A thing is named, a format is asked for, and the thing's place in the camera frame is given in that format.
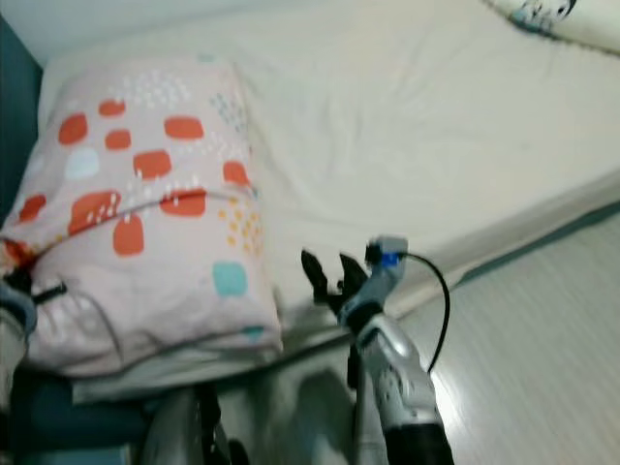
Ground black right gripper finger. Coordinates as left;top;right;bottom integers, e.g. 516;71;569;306
300;250;335;306
337;254;371;296

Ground pink pillow with orange spots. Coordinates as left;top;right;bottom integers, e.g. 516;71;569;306
3;56;284;379

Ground teal bed base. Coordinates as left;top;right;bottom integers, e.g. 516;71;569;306
29;199;620;456

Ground beige sheet mattress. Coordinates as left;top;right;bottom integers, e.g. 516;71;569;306
39;0;620;403

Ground teal headboard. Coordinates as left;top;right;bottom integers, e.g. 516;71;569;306
0;19;45;229

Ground grey robot left leg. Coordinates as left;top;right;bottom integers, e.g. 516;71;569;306
145;387;233;465

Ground cream cartoon print comforter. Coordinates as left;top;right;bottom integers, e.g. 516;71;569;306
484;0;620;56

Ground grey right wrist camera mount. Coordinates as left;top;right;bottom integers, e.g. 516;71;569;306
366;235;410;292

